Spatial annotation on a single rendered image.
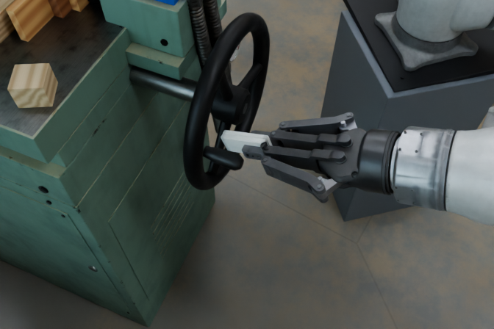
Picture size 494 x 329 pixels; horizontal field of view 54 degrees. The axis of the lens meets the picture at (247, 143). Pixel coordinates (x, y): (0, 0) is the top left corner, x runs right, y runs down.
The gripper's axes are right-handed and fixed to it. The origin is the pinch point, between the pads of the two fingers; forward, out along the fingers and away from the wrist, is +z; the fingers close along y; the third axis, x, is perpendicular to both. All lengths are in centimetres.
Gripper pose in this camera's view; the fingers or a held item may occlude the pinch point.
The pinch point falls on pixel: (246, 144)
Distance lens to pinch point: 66.1
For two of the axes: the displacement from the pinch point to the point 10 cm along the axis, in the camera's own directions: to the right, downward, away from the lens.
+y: -4.0, 7.5, -5.3
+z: -8.6, -1.1, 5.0
